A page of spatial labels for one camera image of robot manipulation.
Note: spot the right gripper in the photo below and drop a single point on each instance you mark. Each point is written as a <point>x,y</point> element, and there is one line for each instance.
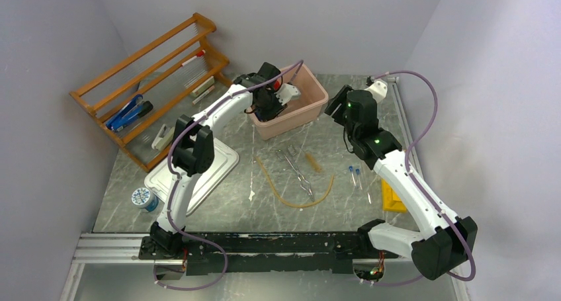
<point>341,98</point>

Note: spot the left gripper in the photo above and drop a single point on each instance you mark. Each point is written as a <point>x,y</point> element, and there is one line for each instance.
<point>266,116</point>

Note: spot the brown test tube brush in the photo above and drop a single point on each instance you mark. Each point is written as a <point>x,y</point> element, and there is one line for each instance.
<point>313,162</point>

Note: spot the white red-capped squeeze bottle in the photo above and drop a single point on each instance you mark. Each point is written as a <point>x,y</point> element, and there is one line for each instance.
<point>277,85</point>

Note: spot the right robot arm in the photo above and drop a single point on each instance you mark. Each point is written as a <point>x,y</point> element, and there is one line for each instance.
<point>443,240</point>

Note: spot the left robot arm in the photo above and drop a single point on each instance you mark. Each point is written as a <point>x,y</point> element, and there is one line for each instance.
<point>192,151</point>

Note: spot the pink plastic bin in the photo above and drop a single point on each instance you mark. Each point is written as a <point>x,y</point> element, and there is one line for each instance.
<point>298,112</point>

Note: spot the metal crucible tongs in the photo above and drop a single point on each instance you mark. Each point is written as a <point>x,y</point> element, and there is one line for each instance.
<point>289,154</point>

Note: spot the white pen on shelf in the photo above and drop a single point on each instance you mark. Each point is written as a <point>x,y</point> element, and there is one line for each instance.
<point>203,95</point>

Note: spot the blue-capped test tube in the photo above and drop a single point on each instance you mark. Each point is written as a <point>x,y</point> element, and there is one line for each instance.
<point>352,174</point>
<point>359,178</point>

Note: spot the white green eraser box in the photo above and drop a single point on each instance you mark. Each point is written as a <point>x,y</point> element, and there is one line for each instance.
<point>202,87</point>

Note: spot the white tray lid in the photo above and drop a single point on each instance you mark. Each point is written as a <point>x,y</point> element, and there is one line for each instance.
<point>159,179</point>

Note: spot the small white stapler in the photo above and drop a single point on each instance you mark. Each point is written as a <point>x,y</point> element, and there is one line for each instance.
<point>163,138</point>

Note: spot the yellow test tube rack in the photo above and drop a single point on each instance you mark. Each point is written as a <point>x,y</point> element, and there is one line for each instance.
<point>390,200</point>

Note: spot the wooden shelf rack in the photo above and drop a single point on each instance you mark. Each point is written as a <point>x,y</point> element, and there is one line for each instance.
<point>154,71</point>

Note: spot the blue stapler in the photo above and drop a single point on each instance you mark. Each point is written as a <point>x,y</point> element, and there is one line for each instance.
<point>135,109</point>

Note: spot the blue white tape roll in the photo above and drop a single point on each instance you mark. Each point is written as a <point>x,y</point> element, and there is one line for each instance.
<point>143,198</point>

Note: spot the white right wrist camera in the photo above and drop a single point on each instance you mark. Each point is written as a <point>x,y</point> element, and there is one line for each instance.
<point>379,88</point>

